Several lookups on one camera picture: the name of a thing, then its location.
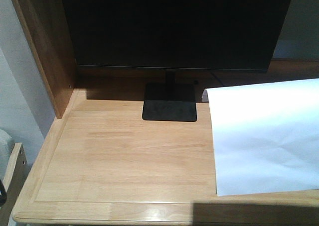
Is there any wooden side furniture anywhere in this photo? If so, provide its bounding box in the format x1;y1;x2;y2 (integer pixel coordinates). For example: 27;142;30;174
0;143;27;214

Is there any black monitor stand base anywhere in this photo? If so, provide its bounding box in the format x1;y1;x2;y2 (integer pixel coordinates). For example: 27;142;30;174
142;70;197;122

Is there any white paper sheet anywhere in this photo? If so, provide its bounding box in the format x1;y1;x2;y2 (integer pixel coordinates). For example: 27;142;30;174
202;79;319;196

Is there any black monitor cable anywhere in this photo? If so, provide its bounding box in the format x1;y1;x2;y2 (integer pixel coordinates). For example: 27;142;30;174
210;72;225;86

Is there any black computer monitor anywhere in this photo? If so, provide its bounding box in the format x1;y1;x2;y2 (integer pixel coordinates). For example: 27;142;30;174
62;0;291;72

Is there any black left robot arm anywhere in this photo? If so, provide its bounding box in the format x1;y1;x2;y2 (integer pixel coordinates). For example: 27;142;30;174
0;180;7;207

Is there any wooden desk side panel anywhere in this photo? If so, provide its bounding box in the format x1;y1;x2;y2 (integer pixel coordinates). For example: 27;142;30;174
11;0;76;119

